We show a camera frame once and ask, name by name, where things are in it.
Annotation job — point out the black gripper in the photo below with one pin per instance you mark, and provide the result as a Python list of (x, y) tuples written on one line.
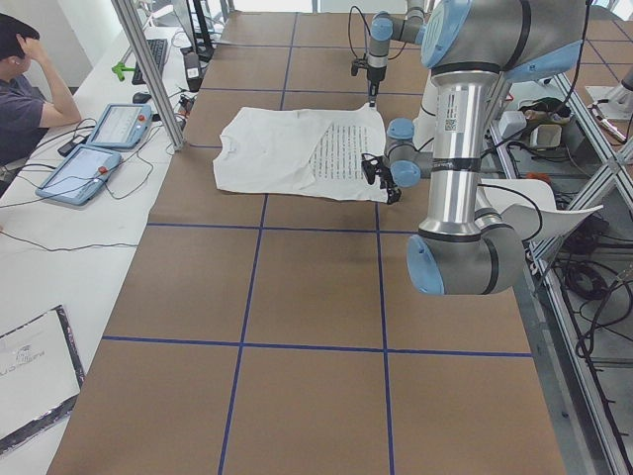
[(374, 73), (385, 180)]

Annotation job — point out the white long-sleeve printed shirt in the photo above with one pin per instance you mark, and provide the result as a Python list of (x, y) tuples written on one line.
[(307, 152)]

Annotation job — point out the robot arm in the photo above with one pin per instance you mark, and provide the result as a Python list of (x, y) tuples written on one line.
[(384, 29), (463, 247)]

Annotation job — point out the white plastic chair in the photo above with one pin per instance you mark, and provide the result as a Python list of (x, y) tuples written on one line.
[(509, 197)]

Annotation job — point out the black computer mouse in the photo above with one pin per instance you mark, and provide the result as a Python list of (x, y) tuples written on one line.
[(141, 98)]

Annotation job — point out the upper blue teach pendant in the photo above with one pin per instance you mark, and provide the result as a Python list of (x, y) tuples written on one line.
[(121, 126)]

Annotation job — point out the blue teach pendant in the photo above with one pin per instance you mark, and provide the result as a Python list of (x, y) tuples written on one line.
[(121, 126), (80, 176)]

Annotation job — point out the green plastic tool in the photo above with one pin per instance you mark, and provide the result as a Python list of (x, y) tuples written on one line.
[(120, 69)]

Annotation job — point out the lower blue teach pendant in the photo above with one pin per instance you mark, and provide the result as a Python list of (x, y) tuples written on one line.
[(80, 176)]

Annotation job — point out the seated person in dark shirt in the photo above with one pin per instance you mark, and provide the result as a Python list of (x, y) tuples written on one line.
[(26, 115)]

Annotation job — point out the white paper in sleeve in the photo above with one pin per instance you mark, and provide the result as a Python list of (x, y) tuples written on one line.
[(41, 377)]

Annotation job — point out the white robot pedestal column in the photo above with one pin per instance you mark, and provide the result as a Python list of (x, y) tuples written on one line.
[(424, 123)]

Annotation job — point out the aluminium frame post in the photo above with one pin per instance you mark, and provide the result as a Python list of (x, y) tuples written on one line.
[(134, 31)]

